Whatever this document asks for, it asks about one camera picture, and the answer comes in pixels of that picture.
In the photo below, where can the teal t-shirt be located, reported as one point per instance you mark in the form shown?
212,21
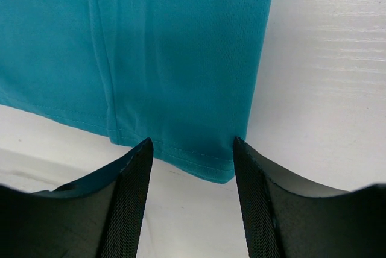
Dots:
180,72

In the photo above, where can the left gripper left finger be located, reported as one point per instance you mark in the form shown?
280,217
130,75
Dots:
98,215

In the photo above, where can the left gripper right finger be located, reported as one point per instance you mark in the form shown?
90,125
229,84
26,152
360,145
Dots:
287,215

